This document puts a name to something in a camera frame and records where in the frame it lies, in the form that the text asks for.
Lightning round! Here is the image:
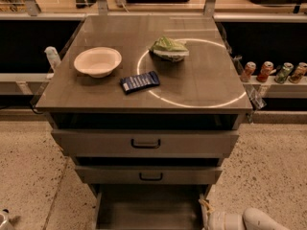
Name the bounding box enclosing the red soda can left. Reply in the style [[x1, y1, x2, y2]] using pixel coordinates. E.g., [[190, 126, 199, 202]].
[[240, 61, 256, 82]]

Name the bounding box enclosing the clear plastic bag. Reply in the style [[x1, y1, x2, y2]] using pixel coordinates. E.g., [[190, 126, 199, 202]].
[[232, 56, 266, 110]]

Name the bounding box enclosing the white bowl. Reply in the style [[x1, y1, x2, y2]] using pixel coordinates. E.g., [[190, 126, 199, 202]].
[[74, 47, 122, 78]]

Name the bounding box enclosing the grey bottom drawer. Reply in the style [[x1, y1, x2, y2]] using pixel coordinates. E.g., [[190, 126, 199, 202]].
[[92, 184, 207, 230]]

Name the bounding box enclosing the green chip bag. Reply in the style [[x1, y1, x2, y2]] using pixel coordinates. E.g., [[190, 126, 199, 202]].
[[149, 36, 189, 62]]

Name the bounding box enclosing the red soda can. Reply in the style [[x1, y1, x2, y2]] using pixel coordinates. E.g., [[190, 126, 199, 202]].
[[256, 61, 274, 82], [240, 61, 256, 82]]

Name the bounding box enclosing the grey drawer cabinet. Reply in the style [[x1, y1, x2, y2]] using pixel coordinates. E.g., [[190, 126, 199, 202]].
[[35, 14, 253, 203]]

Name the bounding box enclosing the green soda can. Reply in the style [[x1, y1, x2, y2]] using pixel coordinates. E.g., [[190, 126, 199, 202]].
[[274, 62, 294, 83]]

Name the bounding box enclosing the white object floor corner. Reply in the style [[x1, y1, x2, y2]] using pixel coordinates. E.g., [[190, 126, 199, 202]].
[[0, 210, 15, 230]]

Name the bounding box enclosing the grey top drawer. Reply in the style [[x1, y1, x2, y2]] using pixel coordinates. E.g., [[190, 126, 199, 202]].
[[52, 129, 239, 158]]

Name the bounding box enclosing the white bottle on shelf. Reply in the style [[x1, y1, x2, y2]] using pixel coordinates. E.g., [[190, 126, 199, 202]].
[[44, 46, 61, 70]]

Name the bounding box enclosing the brown soda can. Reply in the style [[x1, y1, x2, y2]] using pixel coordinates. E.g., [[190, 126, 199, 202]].
[[289, 62, 307, 83]]

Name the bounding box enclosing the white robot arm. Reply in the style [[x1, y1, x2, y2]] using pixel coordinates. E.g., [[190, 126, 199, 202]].
[[199, 199, 290, 230]]

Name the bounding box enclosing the grey drawer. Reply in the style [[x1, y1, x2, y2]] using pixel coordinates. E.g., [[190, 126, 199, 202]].
[[75, 166, 222, 185], [52, 129, 239, 158], [92, 184, 207, 230]]

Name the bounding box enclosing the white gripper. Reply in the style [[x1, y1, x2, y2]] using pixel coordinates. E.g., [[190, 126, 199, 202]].
[[199, 199, 246, 230]]

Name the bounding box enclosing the grey middle drawer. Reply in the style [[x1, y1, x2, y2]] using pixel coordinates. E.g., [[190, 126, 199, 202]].
[[75, 166, 222, 185]]

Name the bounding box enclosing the blue snack packet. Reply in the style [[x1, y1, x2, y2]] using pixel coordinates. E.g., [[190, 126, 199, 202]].
[[120, 71, 160, 94]]

